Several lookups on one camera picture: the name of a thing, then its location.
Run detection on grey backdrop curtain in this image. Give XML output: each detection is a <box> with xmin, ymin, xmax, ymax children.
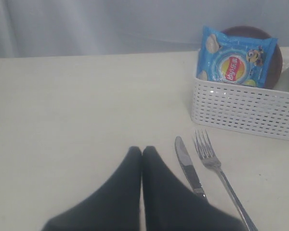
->
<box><xmin>0</xmin><ymin>0</ymin><xmax>289</xmax><ymax>58</ymax></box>

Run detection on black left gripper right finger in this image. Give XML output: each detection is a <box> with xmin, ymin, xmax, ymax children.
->
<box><xmin>142</xmin><ymin>146</ymin><xmax>245</xmax><ymax>231</ymax></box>

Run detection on dark brown round plate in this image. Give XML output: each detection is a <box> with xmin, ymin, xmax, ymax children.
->
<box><xmin>222</xmin><ymin>26</ymin><xmax>283</xmax><ymax>89</ymax></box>

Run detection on white perforated plastic basket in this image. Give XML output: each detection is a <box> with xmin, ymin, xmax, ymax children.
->
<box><xmin>192</xmin><ymin>48</ymin><xmax>289</xmax><ymax>142</ymax></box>

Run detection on blue chips snack bag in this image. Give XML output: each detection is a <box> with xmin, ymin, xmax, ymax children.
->
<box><xmin>196</xmin><ymin>26</ymin><xmax>278</xmax><ymax>88</ymax></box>

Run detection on silver metal fork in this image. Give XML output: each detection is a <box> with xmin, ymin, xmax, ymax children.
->
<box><xmin>194</xmin><ymin>130</ymin><xmax>258</xmax><ymax>231</ymax></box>

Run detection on silver table knife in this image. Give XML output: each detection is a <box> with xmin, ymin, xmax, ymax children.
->
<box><xmin>174</xmin><ymin>136</ymin><xmax>207</xmax><ymax>201</ymax></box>

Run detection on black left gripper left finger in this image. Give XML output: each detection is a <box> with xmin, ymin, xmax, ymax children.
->
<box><xmin>43</xmin><ymin>146</ymin><xmax>142</xmax><ymax>231</ymax></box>

